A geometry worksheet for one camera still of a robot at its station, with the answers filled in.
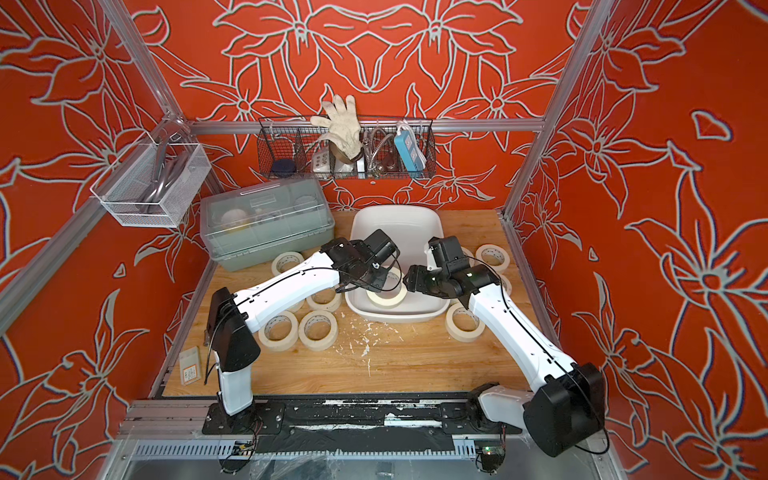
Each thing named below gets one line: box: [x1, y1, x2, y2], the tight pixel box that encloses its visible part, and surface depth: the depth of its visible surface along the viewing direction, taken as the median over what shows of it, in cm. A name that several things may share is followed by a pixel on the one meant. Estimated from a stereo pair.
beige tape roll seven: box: [271, 251, 305, 277], surface depth 104 cm
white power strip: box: [312, 150, 330, 173], surface depth 96 cm
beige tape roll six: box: [445, 302, 485, 343], surface depth 88 cm
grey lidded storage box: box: [200, 178, 335, 272], surface depth 97 cm
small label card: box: [179, 346, 201, 386], surface depth 82 cm
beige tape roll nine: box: [298, 310, 339, 352], surface depth 88 cm
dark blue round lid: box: [272, 159, 295, 178], surface depth 97 cm
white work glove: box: [310, 94, 363, 160], surface depth 90 cm
